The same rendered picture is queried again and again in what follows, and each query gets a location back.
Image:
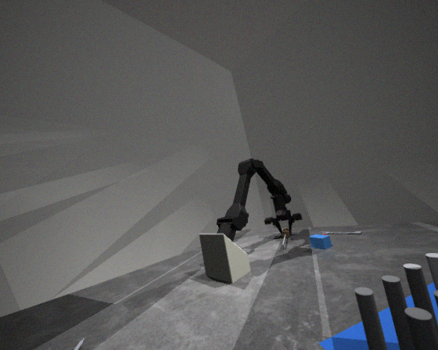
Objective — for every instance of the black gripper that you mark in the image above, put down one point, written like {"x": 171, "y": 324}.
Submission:
{"x": 296, "y": 216}

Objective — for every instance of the blue block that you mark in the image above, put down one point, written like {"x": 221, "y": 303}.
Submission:
{"x": 320, "y": 241}

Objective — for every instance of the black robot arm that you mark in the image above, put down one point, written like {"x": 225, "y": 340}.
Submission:
{"x": 236, "y": 217}

